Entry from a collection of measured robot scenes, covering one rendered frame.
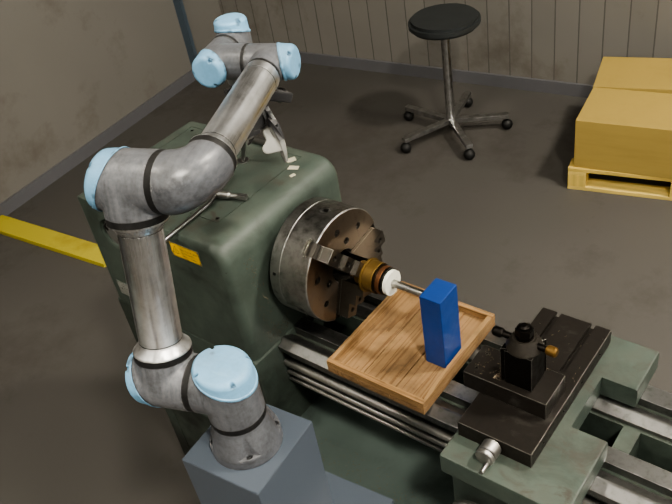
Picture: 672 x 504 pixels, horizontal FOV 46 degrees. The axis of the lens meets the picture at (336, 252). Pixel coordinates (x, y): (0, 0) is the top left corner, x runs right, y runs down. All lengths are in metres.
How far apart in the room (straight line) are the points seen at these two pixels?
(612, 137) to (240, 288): 2.44
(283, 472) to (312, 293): 0.53
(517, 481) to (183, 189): 0.94
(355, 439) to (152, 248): 1.11
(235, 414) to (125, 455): 1.77
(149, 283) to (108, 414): 2.02
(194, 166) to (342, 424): 1.24
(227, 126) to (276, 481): 0.71
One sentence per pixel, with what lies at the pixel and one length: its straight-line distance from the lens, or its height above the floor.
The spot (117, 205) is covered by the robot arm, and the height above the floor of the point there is 1.66.
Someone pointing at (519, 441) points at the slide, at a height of 0.97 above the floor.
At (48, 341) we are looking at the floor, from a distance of 3.97.
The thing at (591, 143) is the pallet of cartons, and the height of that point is 0.27.
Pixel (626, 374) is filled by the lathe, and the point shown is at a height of 0.92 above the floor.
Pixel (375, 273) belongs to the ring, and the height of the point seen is 1.11.
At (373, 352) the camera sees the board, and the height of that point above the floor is 0.89.
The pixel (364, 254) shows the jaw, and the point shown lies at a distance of 2.07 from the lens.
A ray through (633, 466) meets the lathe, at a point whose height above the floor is 0.86.
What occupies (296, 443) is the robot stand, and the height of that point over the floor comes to 1.10.
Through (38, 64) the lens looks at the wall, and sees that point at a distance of 5.09.
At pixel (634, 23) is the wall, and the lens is 4.81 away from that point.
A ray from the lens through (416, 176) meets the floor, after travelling 4.38.
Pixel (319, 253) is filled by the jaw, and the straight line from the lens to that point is 1.97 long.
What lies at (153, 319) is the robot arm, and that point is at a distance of 1.53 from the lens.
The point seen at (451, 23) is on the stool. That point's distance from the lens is 4.34.
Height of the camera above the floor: 2.38
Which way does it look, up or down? 37 degrees down
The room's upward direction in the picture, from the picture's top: 11 degrees counter-clockwise
